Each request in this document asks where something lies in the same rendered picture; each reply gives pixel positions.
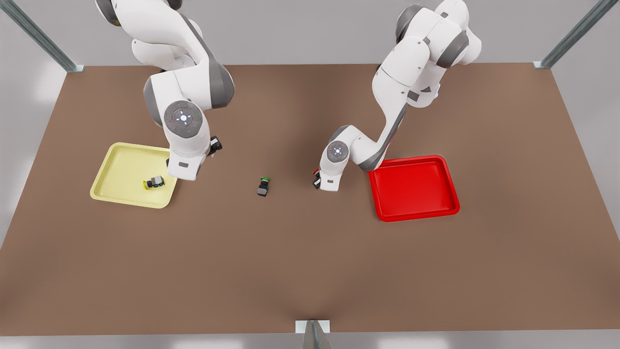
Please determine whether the silver frame post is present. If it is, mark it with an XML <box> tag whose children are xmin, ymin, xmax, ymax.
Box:
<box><xmin>295</xmin><ymin>319</ymin><xmax>332</xmax><ymax>349</ymax></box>
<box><xmin>0</xmin><ymin>0</ymin><xmax>85</xmax><ymax>74</ymax></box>
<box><xmin>532</xmin><ymin>0</ymin><xmax>620</xmax><ymax>70</ymax></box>

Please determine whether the red tray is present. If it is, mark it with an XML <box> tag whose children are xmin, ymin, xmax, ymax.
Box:
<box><xmin>368</xmin><ymin>155</ymin><xmax>461</xmax><ymax>222</ymax></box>

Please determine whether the yellow tray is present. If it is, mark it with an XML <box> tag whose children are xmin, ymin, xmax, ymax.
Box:
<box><xmin>90</xmin><ymin>142</ymin><xmax>178</xmax><ymax>209</ymax></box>

